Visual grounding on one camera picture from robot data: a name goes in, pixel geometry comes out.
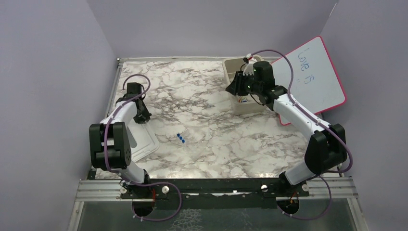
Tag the white plastic bin lid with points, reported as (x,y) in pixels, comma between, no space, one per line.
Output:
(142,140)

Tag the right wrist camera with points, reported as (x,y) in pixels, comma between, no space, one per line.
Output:
(249,69)

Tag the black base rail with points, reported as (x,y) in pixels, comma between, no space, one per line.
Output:
(171,194)

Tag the beige plastic bin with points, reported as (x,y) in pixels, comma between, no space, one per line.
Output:
(241,105)

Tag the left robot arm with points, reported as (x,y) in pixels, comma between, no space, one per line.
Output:
(110,140)

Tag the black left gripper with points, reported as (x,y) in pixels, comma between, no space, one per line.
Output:
(146,116)

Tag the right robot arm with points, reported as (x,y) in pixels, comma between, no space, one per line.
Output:
(326,142)

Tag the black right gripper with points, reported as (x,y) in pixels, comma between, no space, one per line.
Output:
(235,86)

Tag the pink framed whiteboard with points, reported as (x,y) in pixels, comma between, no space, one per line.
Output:
(316,84)

